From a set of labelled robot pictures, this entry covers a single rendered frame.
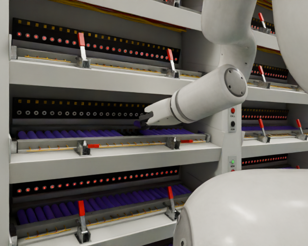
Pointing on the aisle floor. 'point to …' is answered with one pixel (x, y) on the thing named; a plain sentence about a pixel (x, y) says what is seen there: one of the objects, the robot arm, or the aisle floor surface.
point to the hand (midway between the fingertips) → (148, 123)
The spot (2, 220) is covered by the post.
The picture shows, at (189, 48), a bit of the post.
